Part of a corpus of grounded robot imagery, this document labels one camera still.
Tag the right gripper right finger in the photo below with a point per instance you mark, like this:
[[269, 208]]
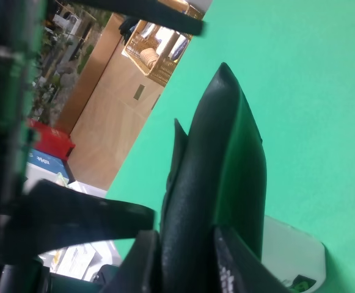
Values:
[[152, 11]]

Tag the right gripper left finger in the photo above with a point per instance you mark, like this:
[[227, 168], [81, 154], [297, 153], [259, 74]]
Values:
[[51, 216]]

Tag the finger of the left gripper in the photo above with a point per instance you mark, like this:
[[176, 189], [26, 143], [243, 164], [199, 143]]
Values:
[[141, 269]]

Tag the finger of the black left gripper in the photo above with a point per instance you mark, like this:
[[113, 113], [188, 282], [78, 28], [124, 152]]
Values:
[[239, 270]]

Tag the black curved plastic part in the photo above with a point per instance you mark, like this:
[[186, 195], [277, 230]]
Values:
[[217, 177]]

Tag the wicker basket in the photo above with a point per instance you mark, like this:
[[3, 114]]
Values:
[[156, 50]]

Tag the blue box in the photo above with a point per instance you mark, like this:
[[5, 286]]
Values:
[[44, 166]]

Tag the white milk bottle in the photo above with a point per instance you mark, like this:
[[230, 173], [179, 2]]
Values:
[[294, 257]]

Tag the red plastic crate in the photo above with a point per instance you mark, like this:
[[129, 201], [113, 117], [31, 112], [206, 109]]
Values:
[[52, 141]]

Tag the green tablecloth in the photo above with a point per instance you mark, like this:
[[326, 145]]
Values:
[[295, 61]]

